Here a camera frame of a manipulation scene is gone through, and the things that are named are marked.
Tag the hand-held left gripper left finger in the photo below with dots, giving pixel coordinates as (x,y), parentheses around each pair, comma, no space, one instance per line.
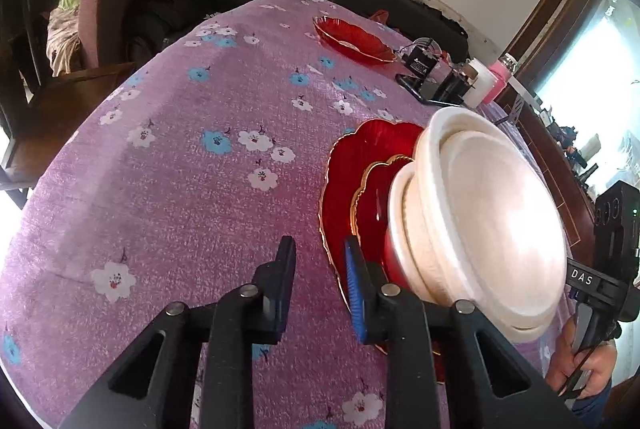
(280,289)

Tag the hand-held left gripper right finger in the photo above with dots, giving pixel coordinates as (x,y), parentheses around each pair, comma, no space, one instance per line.
(356,294)

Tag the small white bowl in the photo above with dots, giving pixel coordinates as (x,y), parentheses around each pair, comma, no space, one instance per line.
(405,229)

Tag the small red scalloped plate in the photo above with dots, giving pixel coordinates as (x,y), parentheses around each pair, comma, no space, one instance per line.
(375,199)

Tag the large red scalloped plate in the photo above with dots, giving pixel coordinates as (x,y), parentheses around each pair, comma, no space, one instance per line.
(345,189)

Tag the red and white bowl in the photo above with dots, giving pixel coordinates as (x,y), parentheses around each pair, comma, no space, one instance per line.
(500,219)

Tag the white foam bowl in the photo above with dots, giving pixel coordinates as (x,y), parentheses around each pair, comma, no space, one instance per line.
(525,335)

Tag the person's right forearm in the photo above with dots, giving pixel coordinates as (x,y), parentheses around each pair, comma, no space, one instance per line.
(597,409)

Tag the person's right hand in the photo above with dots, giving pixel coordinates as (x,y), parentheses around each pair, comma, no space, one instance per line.
(597,369)

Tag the pink water bottle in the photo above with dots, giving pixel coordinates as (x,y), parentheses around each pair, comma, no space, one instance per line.
(500,79)

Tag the white foam cup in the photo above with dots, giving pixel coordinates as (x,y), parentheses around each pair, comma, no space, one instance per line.
(482,81)

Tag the small black device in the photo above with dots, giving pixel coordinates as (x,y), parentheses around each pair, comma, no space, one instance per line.
(452,86)

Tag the black power adapter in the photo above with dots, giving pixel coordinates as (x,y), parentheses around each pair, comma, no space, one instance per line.
(419,64)

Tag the red bag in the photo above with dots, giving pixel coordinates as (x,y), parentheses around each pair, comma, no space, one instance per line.
(380,16)

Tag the wooden chair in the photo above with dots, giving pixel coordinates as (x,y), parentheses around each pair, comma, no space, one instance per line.
(65,109)

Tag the black bag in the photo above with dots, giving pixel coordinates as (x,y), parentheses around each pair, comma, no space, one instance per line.
(155,24)

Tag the patterned blanket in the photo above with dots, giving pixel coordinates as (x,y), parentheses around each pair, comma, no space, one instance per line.
(62,44)

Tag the wooden door frame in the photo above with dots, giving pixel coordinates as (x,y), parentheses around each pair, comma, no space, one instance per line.
(555,9)

